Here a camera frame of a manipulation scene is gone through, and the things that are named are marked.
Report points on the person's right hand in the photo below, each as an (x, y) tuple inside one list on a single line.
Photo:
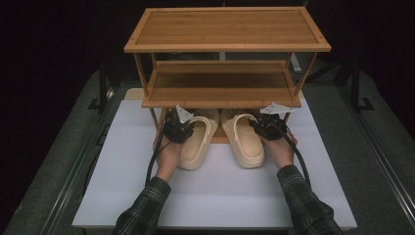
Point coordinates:
[(280, 153)]

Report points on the black metal stand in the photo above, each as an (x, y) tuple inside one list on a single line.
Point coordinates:
[(357, 91), (101, 88)]

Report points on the cream clog shoe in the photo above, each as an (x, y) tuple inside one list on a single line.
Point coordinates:
[(197, 147), (244, 143)]

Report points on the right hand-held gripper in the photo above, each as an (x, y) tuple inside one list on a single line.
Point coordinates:
[(270, 130)]

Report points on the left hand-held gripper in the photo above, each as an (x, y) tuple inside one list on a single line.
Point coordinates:
[(177, 132)]

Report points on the wooden shoe rack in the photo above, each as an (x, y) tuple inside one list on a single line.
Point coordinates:
[(225, 29)]

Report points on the person's left hand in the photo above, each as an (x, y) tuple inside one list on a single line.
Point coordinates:
[(168, 160)]

